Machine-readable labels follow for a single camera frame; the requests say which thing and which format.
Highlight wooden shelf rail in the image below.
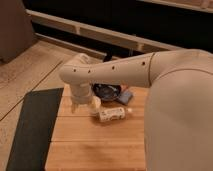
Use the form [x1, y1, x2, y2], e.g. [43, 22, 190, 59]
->
[26, 9, 180, 53]

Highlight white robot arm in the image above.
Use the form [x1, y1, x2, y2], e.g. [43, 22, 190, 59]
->
[60, 49, 213, 171]

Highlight white paper cup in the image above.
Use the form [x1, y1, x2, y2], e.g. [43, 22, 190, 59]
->
[90, 96, 101, 114]

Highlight blue sponge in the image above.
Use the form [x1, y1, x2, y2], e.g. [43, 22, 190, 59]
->
[116, 90, 133, 105]

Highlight black table leg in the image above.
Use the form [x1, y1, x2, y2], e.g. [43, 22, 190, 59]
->
[103, 51, 113, 62]

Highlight black floor mat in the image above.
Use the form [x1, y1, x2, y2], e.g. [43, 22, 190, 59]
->
[6, 88, 63, 171]

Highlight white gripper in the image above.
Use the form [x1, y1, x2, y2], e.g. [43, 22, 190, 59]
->
[70, 84, 92, 112]

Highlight orange carrot toy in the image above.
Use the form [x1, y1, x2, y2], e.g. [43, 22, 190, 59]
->
[122, 86, 129, 91]

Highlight dark ceramic bowl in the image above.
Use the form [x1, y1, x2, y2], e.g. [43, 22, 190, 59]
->
[92, 84, 121, 101]

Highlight brown sofa corner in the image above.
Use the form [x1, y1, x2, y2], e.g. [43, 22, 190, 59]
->
[0, 0, 37, 63]

